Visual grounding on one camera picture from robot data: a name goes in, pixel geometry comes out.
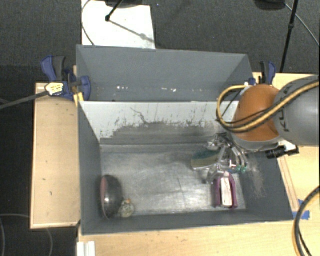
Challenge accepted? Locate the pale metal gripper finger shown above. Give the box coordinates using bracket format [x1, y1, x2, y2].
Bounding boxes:
[205, 169, 226, 185]
[193, 163, 219, 174]

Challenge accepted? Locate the grey metal bin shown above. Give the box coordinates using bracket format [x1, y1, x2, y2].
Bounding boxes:
[75, 44, 295, 236]

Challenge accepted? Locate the green and yellow sponge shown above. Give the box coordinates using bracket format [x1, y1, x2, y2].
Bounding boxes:
[190, 149, 221, 171]

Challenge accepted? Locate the pale wood board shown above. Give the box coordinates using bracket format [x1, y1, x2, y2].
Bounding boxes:
[29, 82, 82, 230]

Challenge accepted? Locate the dark glossy bowl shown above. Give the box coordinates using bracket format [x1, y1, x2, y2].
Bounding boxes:
[99, 174, 124, 220]

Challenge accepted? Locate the black cylinder on white bracket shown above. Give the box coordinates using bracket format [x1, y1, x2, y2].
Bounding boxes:
[265, 143, 300, 160]

